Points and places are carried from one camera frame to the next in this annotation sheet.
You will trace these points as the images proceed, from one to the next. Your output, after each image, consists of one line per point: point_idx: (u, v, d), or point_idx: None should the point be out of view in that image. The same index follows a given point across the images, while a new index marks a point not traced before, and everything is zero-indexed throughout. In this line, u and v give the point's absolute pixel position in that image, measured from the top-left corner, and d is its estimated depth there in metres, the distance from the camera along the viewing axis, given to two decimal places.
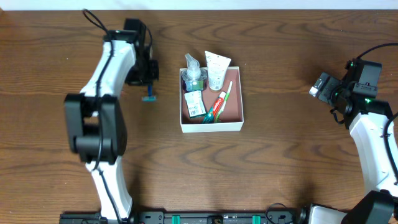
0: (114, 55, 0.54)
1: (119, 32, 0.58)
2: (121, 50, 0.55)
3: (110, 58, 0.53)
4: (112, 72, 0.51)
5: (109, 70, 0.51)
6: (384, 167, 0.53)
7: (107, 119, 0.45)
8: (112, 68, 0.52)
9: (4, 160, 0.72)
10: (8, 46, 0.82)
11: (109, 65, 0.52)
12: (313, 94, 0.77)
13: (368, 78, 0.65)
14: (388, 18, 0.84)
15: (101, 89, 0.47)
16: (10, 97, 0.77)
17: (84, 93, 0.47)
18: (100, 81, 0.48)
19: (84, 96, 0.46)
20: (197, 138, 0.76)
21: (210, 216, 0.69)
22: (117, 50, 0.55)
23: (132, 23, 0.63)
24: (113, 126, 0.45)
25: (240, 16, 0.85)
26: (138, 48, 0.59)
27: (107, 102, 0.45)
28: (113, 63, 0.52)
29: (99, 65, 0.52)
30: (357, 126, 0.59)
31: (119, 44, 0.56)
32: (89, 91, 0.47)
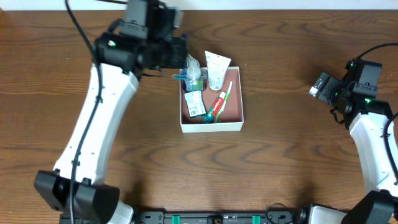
0: (101, 101, 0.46)
1: (113, 45, 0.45)
2: (111, 92, 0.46)
3: (94, 109, 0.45)
4: (95, 137, 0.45)
5: (89, 134, 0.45)
6: (384, 167, 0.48)
7: (84, 209, 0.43)
8: (95, 127, 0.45)
9: (6, 159, 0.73)
10: (11, 48, 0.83)
11: (92, 122, 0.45)
12: (313, 94, 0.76)
13: (369, 77, 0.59)
14: (385, 18, 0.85)
15: (77, 168, 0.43)
16: (12, 98, 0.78)
17: (59, 170, 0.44)
18: (78, 155, 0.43)
19: (59, 178, 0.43)
20: (197, 138, 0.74)
21: (210, 216, 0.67)
22: (106, 88, 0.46)
23: (135, 12, 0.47)
24: (89, 214, 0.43)
25: (239, 16, 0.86)
26: (140, 65, 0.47)
27: (80, 193, 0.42)
28: (97, 120, 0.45)
29: (84, 116, 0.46)
30: (356, 127, 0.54)
31: (111, 76, 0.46)
32: (64, 168, 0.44)
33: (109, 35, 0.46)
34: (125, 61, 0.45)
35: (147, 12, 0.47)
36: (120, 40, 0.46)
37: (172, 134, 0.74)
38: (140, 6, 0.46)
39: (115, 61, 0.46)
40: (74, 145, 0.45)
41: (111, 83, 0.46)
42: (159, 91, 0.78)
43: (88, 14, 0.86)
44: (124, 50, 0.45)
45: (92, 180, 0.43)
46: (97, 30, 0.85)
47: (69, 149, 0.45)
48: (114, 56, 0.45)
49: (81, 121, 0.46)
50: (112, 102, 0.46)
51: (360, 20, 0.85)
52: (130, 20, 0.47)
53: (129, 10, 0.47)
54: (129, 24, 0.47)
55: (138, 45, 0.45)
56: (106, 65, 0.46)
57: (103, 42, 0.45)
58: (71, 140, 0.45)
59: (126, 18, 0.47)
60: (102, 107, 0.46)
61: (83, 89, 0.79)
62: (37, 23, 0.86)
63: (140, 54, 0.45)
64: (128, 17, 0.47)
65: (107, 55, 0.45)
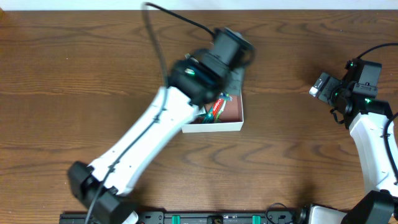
0: (159, 121, 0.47)
1: (191, 73, 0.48)
2: (169, 115, 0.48)
3: (149, 127, 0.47)
4: (141, 157, 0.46)
5: (136, 150, 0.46)
6: (384, 167, 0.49)
7: (100, 213, 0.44)
8: (144, 146, 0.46)
9: (5, 159, 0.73)
10: (10, 48, 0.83)
11: (142, 139, 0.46)
12: (313, 94, 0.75)
13: (369, 77, 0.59)
14: (385, 18, 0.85)
15: (111, 174, 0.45)
16: (12, 98, 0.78)
17: (94, 167, 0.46)
18: (117, 161, 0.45)
19: (90, 175, 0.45)
20: (197, 138, 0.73)
21: (210, 216, 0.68)
22: (167, 111, 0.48)
23: (222, 51, 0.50)
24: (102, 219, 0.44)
25: (239, 16, 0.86)
26: (206, 100, 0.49)
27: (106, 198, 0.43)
28: (150, 139, 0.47)
29: (140, 127, 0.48)
30: (356, 126, 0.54)
31: (176, 99, 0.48)
32: (99, 169, 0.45)
33: (191, 62, 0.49)
34: (195, 93, 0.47)
35: (233, 54, 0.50)
36: (199, 71, 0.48)
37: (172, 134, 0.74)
38: (228, 47, 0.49)
39: (186, 90, 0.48)
40: (117, 151, 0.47)
41: (172, 108, 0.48)
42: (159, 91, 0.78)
43: (88, 14, 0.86)
44: (198, 82, 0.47)
45: (119, 191, 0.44)
46: (97, 30, 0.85)
47: (112, 154, 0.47)
48: (188, 84, 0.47)
49: (134, 134, 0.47)
50: (166, 126, 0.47)
51: (361, 20, 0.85)
52: (214, 56, 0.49)
53: (217, 46, 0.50)
54: (211, 60, 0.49)
55: (212, 82, 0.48)
56: (175, 90, 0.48)
57: (182, 67, 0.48)
58: (119, 144, 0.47)
59: (212, 54, 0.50)
60: (157, 128, 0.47)
61: (82, 89, 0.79)
62: (37, 23, 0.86)
63: (211, 91, 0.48)
64: (214, 53, 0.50)
65: (181, 79, 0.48)
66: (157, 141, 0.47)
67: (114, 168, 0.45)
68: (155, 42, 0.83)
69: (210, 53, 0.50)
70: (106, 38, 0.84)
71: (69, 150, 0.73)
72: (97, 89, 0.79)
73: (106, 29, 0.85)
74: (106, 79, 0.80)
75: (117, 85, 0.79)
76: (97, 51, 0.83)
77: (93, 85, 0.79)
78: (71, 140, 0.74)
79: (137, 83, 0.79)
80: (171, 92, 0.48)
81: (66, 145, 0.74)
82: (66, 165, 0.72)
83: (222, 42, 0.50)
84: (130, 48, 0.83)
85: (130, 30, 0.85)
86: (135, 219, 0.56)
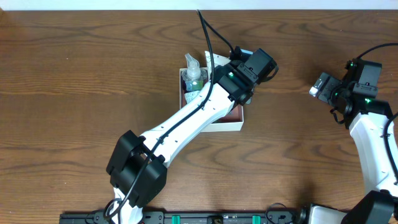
0: (203, 107, 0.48)
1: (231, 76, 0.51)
2: (211, 105, 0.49)
3: (195, 110, 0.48)
4: (185, 136, 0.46)
5: (181, 129, 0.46)
6: (384, 167, 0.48)
7: (143, 182, 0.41)
8: (188, 128, 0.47)
9: (5, 159, 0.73)
10: (10, 48, 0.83)
11: (188, 120, 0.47)
12: (313, 94, 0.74)
13: (368, 77, 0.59)
14: (385, 18, 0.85)
15: (158, 145, 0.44)
16: (12, 98, 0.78)
17: (144, 137, 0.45)
18: (165, 135, 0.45)
19: (141, 143, 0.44)
20: (197, 138, 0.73)
21: (210, 216, 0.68)
22: (211, 101, 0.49)
23: (256, 64, 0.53)
24: (143, 189, 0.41)
25: (239, 16, 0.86)
26: (240, 101, 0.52)
27: (155, 164, 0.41)
28: (193, 124, 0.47)
29: (184, 112, 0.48)
30: (356, 126, 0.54)
31: (216, 95, 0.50)
32: (150, 139, 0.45)
33: (230, 68, 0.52)
34: (233, 92, 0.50)
35: (265, 68, 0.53)
36: (236, 77, 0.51)
37: None
38: (263, 61, 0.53)
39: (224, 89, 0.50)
40: (165, 127, 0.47)
41: (216, 99, 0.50)
42: (159, 91, 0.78)
43: (88, 14, 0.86)
44: (236, 84, 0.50)
45: (166, 160, 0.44)
46: (97, 30, 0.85)
47: (160, 129, 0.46)
48: (227, 84, 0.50)
49: (180, 115, 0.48)
50: (211, 112, 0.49)
51: (361, 20, 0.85)
52: (249, 66, 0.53)
53: (251, 60, 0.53)
54: (248, 70, 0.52)
55: (247, 87, 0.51)
56: (217, 87, 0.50)
57: (223, 71, 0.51)
58: (165, 124, 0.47)
59: (248, 65, 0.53)
60: (201, 114, 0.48)
61: (82, 89, 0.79)
62: (37, 23, 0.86)
63: (244, 93, 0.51)
64: (249, 64, 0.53)
65: (222, 80, 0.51)
66: (198, 127, 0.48)
67: (162, 142, 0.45)
68: (155, 42, 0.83)
69: (245, 63, 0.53)
70: (106, 38, 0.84)
71: (69, 150, 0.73)
72: (97, 89, 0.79)
73: (106, 29, 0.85)
74: (106, 79, 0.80)
75: (117, 85, 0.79)
76: (97, 51, 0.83)
77: (93, 85, 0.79)
78: (71, 140, 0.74)
79: (137, 83, 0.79)
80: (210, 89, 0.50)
81: (66, 145, 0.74)
82: (65, 165, 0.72)
83: (255, 55, 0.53)
84: (131, 48, 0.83)
85: (130, 30, 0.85)
86: (140, 218, 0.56)
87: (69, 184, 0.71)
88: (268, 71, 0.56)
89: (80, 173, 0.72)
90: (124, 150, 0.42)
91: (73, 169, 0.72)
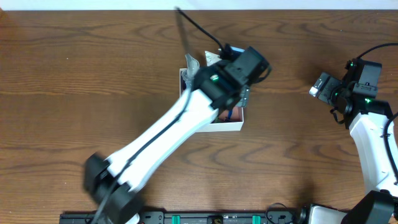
0: (179, 121, 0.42)
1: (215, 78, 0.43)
2: (188, 116, 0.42)
3: (168, 126, 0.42)
4: (158, 156, 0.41)
5: (153, 149, 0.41)
6: (384, 167, 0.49)
7: (110, 210, 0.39)
8: (162, 145, 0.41)
9: (5, 160, 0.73)
10: (10, 48, 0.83)
11: (160, 137, 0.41)
12: (313, 94, 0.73)
13: (369, 77, 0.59)
14: (385, 18, 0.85)
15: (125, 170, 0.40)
16: (12, 98, 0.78)
17: (111, 158, 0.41)
18: (134, 157, 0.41)
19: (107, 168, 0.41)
20: (197, 139, 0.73)
21: (210, 216, 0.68)
22: (189, 112, 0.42)
23: (245, 64, 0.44)
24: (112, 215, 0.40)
25: (239, 16, 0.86)
26: (226, 107, 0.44)
27: (119, 193, 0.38)
28: (166, 142, 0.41)
29: (158, 125, 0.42)
30: (356, 126, 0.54)
31: (198, 101, 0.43)
32: (117, 162, 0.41)
33: (214, 70, 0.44)
34: (217, 98, 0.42)
35: (257, 68, 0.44)
36: (223, 78, 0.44)
37: None
38: (255, 59, 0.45)
39: (207, 95, 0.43)
40: (135, 146, 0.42)
41: (195, 109, 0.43)
42: (158, 91, 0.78)
43: (88, 14, 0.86)
44: (222, 88, 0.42)
45: (134, 186, 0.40)
46: (97, 30, 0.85)
47: (130, 148, 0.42)
48: (211, 88, 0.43)
49: (152, 130, 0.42)
50: (189, 126, 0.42)
51: (361, 20, 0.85)
52: (238, 68, 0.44)
53: (240, 58, 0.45)
54: (236, 70, 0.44)
55: (236, 90, 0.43)
56: (197, 94, 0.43)
57: (206, 73, 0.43)
58: (135, 143, 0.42)
59: (236, 64, 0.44)
60: (176, 129, 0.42)
61: (82, 89, 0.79)
62: (37, 23, 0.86)
63: (232, 98, 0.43)
64: (237, 64, 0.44)
65: (204, 84, 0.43)
66: (174, 144, 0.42)
67: (132, 163, 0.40)
68: (155, 42, 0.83)
69: (233, 63, 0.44)
70: (106, 38, 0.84)
71: (69, 150, 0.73)
72: (97, 89, 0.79)
73: (106, 29, 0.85)
74: (106, 79, 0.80)
75: (117, 85, 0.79)
76: (97, 51, 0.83)
77: (93, 85, 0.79)
78: (71, 140, 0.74)
79: (137, 83, 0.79)
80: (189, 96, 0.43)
81: (66, 145, 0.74)
82: (65, 165, 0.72)
83: (248, 52, 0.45)
84: (131, 48, 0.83)
85: (130, 30, 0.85)
86: (137, 219, 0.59)
87: (69, 184, 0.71)
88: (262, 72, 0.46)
89: (80, 172, 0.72)
90: (89, 177, 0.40)
91: (74, 169, 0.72)
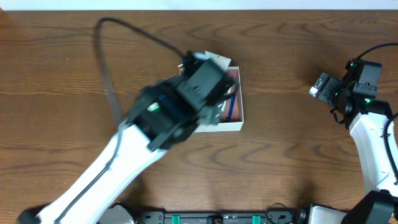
0: (110, 170, 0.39)
1: (158, 107, 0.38)
2: (120, 164, 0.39)
3: (97, 178, 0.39)
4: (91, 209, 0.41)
5: (84, 204, 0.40)
6: (384, 167, 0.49)
7: None
8: (96, 198, 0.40)
9: (5, 160, 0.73)
10: (9, 48, 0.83)
11: (89, 191, 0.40)
12: (313, 94, 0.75)
13: (368, 77, 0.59)
14: (385, 19, 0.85)
15: None
16: (12, 98, 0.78)
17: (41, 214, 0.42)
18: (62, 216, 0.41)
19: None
20: (197, 138, 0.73)
21: (210, 216, 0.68)
22: (119, 160, 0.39)
23: (203, 80, 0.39)
24: None
25: (239, 16, 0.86)
26: (176, 139, 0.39)
27: None
28: (99, 193, 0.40)
29: (87, 175, 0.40)
30: (356, 126, 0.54)
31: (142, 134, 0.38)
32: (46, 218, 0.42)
33: (161, 91, 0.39)
34: (162, 130, 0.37)
35: (215, 88, 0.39)
36: (168, 106, 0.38)
37: None
38: (209, 81, 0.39)
39: (151, 127, 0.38)
40: (63, 203, 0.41)
41: (125, 155, 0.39)
42: None
43: (87, 14, 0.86)
44: (166, 118, 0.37)
45: None
46: None
47: (58, 205, 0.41)
48: (153, 120, 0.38)
49: (82, 183, 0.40)
50: (122, 172, 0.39)
51: (361, 20, 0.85)
52: (195, 85, 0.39)
53: (196, 76, 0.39)
54: (190, 90, 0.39)
55: (183, 121, 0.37)
56: (135, 128, 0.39)
57: (149, 98, 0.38)
58: (63, 198, 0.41)
59: (191, 83, 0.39)
60: (109, 177, 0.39)
61: (82, 89, 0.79)
62: (37, 23, 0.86)
63: (180, 129, 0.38)
64: (195, 80, 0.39)
65: (145, 116, 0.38)
66: (110, 192, 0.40)
67: (61, 220, 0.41)
68: (155, 42, 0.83)
69: (188, 81, 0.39)
70: (106, 38, 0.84)
71: (69, 150, 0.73)
72: (97, 89, 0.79)
73: (106, 29, 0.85)
74: (106, 79, 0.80)
75: (117, 85, 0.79)
76: (97, 51, 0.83)
77: (93, 85, 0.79)
78: (71, 140, 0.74)
79: (137, 83, 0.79)
80: (128, 131, 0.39)
81: (66, 145, 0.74)
82: (66, 165, 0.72)
83: (202, 71, 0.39)
84: (131, 48, 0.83)
85: (130, 30, 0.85)
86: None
87: (69, 184, 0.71)
88: (224, 90, 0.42)
89: (80, 173, 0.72)
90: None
91: (74, 169, 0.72)
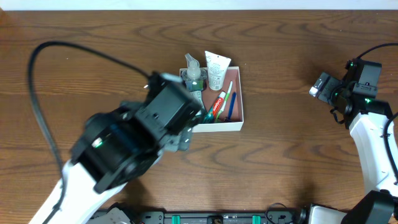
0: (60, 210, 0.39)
1: (109, 140, 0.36)
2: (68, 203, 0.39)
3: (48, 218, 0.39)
4: None
5: None
6: (384, 167, 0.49)
7: None
8: None
9: (5, 160, 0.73)
10: (9, 48, 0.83)
11: None
12: (313, 94, 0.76)
13: (369, 77, 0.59)
14: (385, 18, 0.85)
15: None
16: (12, 98, 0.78)
17: None
18: None
19: None
20: (197, 138, 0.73)
21: (210, 216, 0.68)
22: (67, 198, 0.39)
23: (163, 107, 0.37)
24: None
25: (239, 16, 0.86)
26: (129, 175, 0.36)
27: None
28: None
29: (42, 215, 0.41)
30: (356, 126, 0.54)
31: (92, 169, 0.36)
32: None
33: (112, 123, 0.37)
34: (112, 165, 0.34)
35: (176, 117, 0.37)
36: (120, 138, 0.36)
37: None
38: (169, 109, 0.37)
39: (101, 162, 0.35)
40: None
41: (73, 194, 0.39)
42: None
43: (87, 14, 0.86)
44: (117, 153, 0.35)
45: None
46: (97, 30, 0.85)
47: None
48: (102, 154, 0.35)
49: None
50: (72, 210, 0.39)
51: (361, 20, 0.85)
52: (155, 113, 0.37)
53: (157, 104, 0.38)
54: (149, 119, 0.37)
55: (134, 155, 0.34)
56: (81, 166, 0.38)
57: (97, 129, 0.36)
58: None
59: (150, 112, 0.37)
60: (60, 217, 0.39)
61: (82, 89, 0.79)
62: (37, 23, 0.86)
63: (133, 164, 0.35)
64: (153, 109, 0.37)
65: (93, 149, 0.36)
66: None
67: None
68: (155, 42, 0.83)
69: (148, 109, 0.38)
70: (106, 38, 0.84)
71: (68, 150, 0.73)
72: (97, 89, 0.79)
73: (106, 29, 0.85)
74: (106, 79, 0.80)
75: (117, 85, 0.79)
76: (97, 51, 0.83)
77: (93, 85, 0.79)
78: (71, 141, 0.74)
79: (137, 83, 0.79)
80: (76, 168, 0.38)
81: (66, 145, 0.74)
82: None
83: (163, 98, 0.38)
84: (130, 48, 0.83)
85: (130, 30, 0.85)
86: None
87: None
88: (188, 117, 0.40)
89: None
90: None
91: None
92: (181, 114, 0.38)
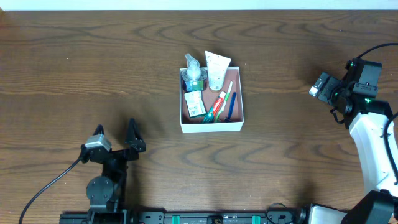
0: None
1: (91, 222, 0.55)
2: None
3: None
4: None
5: None
6: (384, 167, 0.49)
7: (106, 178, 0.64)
8: None
9: (4, 160, 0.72)
10: (9, 48, 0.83)
11: None
12: (313, 94, 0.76)
13: (368, 77, 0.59)
14: (384, 19, 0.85)
15: None
16: (11, 97, 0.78)
17: None
18: None
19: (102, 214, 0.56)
20: (197, 138, 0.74)
21: (210, 216, 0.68)
22: None
23: (90, 190, 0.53)
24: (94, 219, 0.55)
25: (239, 16, 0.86)
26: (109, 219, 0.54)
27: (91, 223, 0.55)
28: None
29: None
30: (356, 126, 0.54)
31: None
32: None
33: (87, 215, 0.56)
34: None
35: (96, 188, 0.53)
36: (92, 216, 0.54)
37: (173, 134, 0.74)
38: (92, 189, 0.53)
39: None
40: None
41: None
42: (158, 91, 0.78)
43: (87, 14, 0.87)
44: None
45: None
46: (97, 30, 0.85)
47: None
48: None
49: None
50: None
51: (361, 20, 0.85)
52: (107, 181, 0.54)
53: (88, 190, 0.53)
54: (111, 195, 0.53)
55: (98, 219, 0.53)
56: None
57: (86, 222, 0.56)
58: None
59: (103, 186, 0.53)
60: None
61: (82, 88, 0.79)
62: (37, 23, 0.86)
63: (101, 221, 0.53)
64: (105, 179, 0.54)
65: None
66: None
67: None
68: (155, 42, 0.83)
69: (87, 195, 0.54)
70: (106, 38, 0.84)
71: (69, 150, 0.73)
72: (97, 89, 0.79)
73: (106, 29, 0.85)
74: (106, 79, 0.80)
75: (117, 85, 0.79)
76: (97, 51, 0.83)
77: (93, 85, 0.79)
78: (72, 141, 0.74)
79: (137, 82, 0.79)
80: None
81: (66, 145, 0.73)
82: (65, 165, 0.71)
83: (89, 188, 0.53)
84: (130, 48, 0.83)
85: (130, 30, 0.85)
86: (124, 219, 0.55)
87: (69, 184, 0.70)
88: (103, 181, 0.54)
89: (80, 173, 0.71)
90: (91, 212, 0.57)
91: (74, 169, 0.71)
92: (92, 188, 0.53)
